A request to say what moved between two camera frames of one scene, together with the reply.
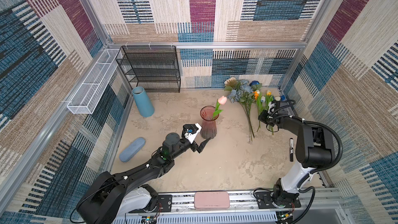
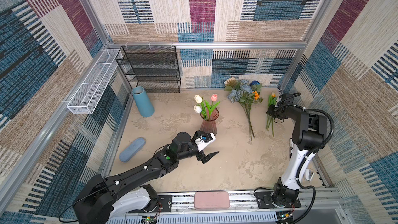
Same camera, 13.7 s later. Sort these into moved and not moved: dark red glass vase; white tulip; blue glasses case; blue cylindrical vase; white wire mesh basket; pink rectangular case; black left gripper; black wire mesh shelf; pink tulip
Moved: white tulip; black left gripper; pink tulip
Not moved: dark red glass vase; blue glasses case; white wire mesh basket; black wire mesh shelf; blue cylindrical vase; pink rectangular case
